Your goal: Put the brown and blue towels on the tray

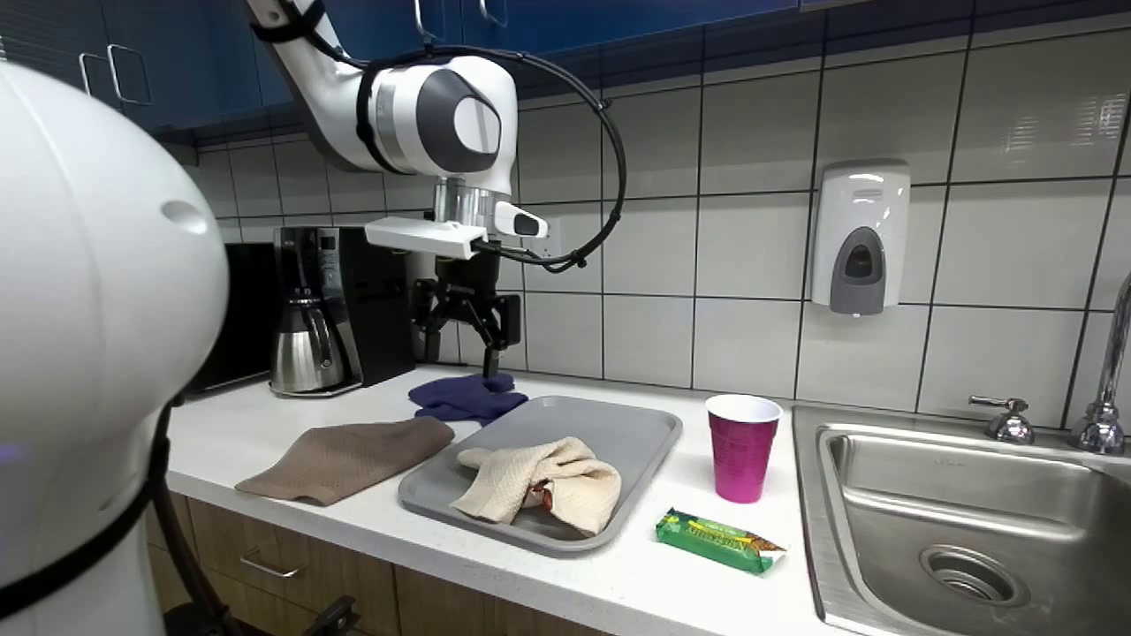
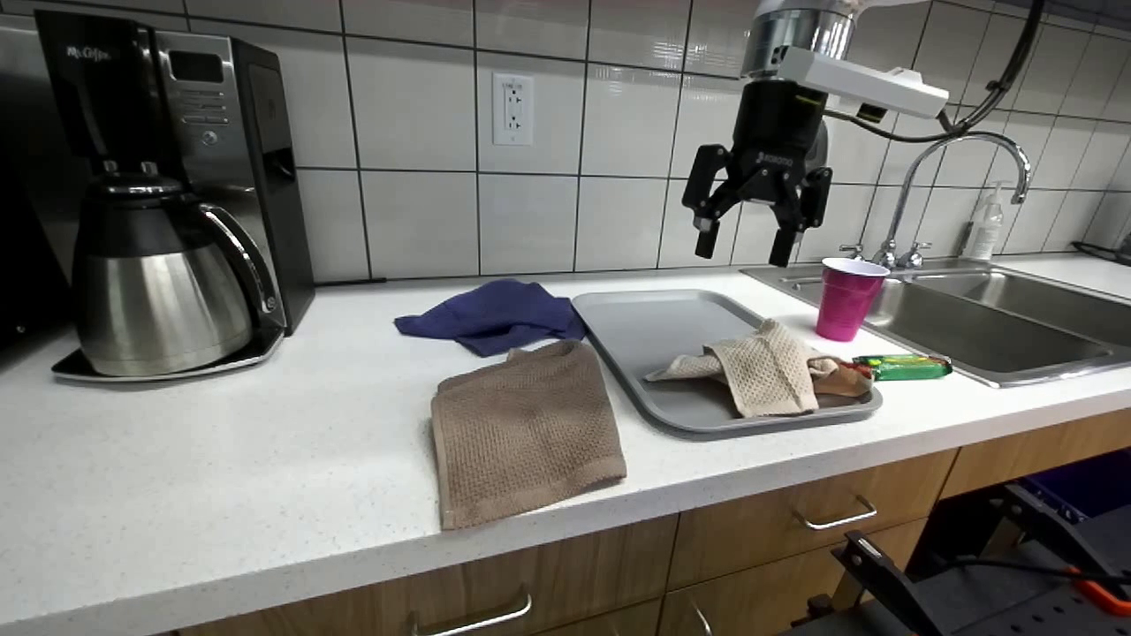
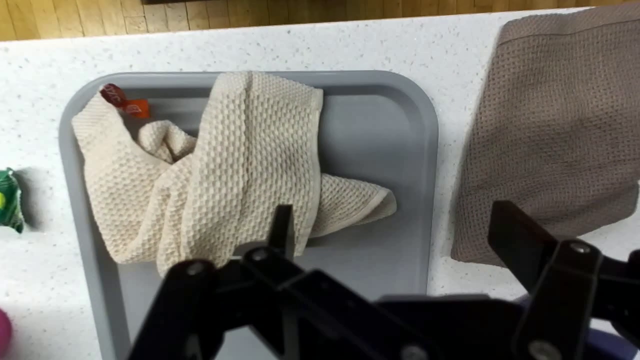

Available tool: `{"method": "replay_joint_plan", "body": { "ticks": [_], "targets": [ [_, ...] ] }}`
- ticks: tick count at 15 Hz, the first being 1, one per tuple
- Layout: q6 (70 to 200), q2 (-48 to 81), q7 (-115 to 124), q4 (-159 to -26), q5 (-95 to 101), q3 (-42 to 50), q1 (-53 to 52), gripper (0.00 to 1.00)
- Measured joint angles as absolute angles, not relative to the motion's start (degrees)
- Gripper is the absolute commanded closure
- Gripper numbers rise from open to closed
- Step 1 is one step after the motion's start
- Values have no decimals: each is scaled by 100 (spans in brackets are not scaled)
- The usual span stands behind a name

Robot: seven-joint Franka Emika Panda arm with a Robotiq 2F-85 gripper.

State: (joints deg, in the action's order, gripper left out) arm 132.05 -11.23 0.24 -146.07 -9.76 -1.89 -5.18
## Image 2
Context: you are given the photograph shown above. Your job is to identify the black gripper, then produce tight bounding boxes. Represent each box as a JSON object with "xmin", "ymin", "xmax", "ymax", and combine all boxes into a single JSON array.
[{"xmin": 680, "ymin": 78, "xmax": 833, "ymax": 270}]

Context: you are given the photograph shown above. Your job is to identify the blue towel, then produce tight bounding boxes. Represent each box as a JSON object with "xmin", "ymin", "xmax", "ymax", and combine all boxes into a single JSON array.
[{"xmin": 391, "ymin": 274, "xmax": 589, "ymax": 361}]

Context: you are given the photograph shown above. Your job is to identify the brown towel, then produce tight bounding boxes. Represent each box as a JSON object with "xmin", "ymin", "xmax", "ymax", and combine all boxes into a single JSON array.
[{"xmin": 425, "ymin": 339, "xmax": 628, "ymax": 532}]

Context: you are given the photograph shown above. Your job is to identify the grey plastic tray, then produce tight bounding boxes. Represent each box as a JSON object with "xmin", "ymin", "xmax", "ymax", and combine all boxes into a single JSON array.
[{"xmin": 567, "ymin": 287, "xmax": 886, "ymax": 441}]

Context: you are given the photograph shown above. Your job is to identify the magenta plastic cup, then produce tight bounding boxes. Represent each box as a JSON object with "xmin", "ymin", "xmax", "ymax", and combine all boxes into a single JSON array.
[{"xmin": 814, "ymin": 255, "xmax": 897, "ymax": 347}]

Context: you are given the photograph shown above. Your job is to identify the beige towel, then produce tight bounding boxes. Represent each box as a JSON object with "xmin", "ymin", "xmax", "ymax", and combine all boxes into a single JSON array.
[{"xmin": 646, "ymin": 316, "xmax": 827, "ymax": 424}]

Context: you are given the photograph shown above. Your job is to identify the small brown cloth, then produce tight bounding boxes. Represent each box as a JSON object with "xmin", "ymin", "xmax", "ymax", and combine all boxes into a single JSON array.
[{"xmin": 807, "ymin": 353, "xmax": 881, "ymax": 406}]

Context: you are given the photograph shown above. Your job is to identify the green snack packet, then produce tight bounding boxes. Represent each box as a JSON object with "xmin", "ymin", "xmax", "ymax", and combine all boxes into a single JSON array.
[{"xmin": 851, "ymin": 347, "xmax": 957, "ymax": 386}]

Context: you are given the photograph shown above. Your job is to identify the clear soap bottle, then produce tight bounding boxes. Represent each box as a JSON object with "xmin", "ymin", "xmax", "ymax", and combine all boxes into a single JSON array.
[{"xmin": 957, "ymin": 184, "xmax": 1011, "ymax": 266}]

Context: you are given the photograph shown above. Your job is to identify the chrome faucet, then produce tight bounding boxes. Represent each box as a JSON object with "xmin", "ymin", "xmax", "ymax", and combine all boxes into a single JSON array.
[{"xmin": 873, "ymin": 126, "xmax": 1038, "ymax": 270}]

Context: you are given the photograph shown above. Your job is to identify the stainless steel sink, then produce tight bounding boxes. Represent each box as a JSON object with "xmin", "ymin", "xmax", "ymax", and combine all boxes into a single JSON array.
[{"xmin": 754, "ymin": 259, "xmax": 1131, "ymax": 392}]

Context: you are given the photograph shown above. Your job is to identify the black lever clamp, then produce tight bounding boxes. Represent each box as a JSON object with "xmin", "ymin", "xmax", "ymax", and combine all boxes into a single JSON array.
[{"xmin": 827, "ymin": 525, "xmax": 947, "ymax": 636}]

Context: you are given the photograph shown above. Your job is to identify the wooden base cabinet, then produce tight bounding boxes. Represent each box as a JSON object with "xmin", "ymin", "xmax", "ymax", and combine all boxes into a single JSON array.
[{"xmin": 163, "ymin": 406, "xmax": 1131, "ymax": 636}]

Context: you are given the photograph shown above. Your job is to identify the black coffee maker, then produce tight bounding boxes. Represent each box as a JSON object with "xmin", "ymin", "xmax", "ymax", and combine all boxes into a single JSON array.
[{"xmin": 30, "ymin": 5, "xmax": 317, "ymax": 388}]

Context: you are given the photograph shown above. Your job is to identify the stainless steel carafe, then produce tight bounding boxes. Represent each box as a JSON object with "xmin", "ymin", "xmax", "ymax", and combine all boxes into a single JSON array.
[{"xmin": 67, "ymin": 172, "xmax": 289, "ymax": 381}]

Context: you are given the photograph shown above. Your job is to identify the black appliance box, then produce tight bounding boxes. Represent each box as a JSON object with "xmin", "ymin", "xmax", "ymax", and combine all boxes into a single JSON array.
[{"xmin": 0, "ymin": 139, "xmax": 78, "ymax": 356}]

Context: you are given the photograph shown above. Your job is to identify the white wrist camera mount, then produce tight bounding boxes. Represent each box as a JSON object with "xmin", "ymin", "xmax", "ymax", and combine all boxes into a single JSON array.
[{"xmin": 768, "ymin": 42, "xmax": 956, "ymax": 124}]

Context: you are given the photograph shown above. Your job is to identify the white wall outlet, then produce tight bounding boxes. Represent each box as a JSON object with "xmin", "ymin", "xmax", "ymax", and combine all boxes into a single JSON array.
[{"xmin": 489, "ymin": 70, "xmax": 542, "ymax": 153}]

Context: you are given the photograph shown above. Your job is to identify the black cart frame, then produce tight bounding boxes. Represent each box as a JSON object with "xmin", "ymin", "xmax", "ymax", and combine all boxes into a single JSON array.
[{"xmin": 810, "ymin": 477, "xmax": 1131, "ymax": 636}]

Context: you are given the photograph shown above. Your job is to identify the orange tool handle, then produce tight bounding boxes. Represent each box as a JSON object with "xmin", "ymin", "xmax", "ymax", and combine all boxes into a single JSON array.
[{"xmin": 1063, "ymin": 568, "xmax": 1131, "ymax": 617}]

